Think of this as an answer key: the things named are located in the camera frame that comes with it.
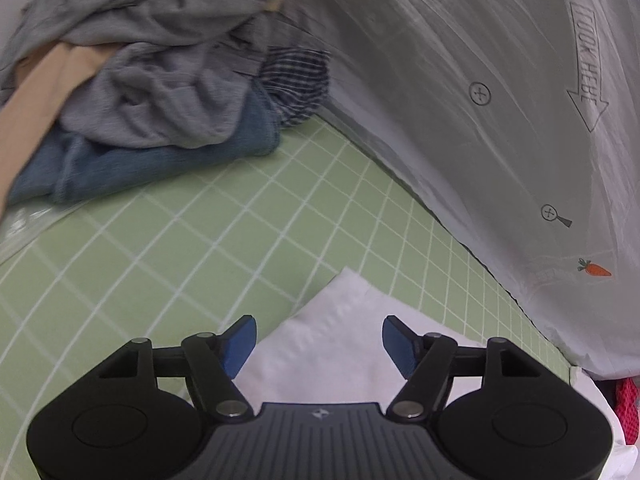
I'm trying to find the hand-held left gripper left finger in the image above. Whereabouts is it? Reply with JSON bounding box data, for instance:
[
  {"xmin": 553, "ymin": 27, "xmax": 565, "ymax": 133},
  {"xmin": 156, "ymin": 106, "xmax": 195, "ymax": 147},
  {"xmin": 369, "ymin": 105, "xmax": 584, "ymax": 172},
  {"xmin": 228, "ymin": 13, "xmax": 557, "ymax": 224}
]
[{"xmin": 98, "ymin": 315, "xmax": 258, "ymax": 420}]

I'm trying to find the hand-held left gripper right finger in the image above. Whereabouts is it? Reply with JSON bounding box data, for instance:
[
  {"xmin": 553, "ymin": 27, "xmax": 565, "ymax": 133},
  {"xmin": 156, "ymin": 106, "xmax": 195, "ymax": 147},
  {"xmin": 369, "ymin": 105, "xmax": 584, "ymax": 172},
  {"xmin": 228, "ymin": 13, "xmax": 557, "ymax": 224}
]
[{"xmin": 382, "ymin": 315, "xmax": 546, "ymax": 420}]

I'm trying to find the white shirt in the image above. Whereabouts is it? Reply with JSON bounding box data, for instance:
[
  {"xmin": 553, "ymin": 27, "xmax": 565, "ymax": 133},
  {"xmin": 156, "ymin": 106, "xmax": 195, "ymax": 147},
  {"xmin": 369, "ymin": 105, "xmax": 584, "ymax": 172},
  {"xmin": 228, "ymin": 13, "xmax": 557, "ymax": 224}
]
[{"xmin": 232, "ymin": 266, "xmax": 628, "ymax": 480}]

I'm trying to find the green checked bed sheet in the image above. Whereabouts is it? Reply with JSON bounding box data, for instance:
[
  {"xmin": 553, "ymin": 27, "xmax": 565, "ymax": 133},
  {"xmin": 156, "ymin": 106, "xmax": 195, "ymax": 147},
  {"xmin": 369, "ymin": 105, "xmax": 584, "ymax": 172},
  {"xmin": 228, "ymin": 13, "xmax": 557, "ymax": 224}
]
[{"xmin": 0, "ymin": 110, "xmax": 572, "ymax": 461}]

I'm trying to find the blue denim garment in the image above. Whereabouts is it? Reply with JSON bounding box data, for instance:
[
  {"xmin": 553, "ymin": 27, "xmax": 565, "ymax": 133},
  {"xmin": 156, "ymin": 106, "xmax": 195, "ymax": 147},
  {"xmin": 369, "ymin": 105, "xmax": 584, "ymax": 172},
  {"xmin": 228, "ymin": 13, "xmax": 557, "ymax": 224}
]
[{"xmin": 7, "ymin": 87, "xmax": 283, "ymax": 207}]

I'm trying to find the pink mesh cloth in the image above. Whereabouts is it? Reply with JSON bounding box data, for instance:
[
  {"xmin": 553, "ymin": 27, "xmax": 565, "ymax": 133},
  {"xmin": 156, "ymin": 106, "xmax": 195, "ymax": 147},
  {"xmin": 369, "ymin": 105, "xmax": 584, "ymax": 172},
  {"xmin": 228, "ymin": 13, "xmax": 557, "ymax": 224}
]
[{"xmin": 611, "ymin": 377, "xmax": 640, "ymax": 447}]

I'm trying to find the white carrot print quilt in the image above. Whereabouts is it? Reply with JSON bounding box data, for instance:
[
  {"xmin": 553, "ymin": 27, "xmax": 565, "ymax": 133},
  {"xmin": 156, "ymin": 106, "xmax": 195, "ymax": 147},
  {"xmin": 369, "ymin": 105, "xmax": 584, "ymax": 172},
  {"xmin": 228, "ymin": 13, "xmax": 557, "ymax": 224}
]
[{"xmin": 280, "ymin": 0, "xmax": 640, "ymax": 382}]

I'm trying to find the blue white striped garment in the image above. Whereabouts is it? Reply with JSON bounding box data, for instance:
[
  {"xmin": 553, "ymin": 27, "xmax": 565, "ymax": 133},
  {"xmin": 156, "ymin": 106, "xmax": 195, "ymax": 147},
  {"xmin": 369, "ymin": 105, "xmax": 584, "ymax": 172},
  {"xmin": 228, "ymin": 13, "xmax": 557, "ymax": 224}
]
[{"xmin": 256, "ymin": 46, "xmax": 332, "ymax": 128}]

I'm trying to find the grey garment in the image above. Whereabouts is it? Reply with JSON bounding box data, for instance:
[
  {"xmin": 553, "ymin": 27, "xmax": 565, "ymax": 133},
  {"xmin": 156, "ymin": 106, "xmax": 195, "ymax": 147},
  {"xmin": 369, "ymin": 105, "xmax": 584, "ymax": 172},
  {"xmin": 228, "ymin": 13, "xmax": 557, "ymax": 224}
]
[{"xmin": 0, "ymin": 0, "xmax": 321, "ymax": 151}]

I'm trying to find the beige garment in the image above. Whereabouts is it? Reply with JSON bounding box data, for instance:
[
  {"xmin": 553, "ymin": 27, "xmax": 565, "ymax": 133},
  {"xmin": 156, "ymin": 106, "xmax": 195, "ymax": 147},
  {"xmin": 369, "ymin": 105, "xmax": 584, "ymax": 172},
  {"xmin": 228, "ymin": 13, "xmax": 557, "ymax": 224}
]
[{"xmin": 0, "ymin": 42, "xmax": 122, "ymax": 217}]

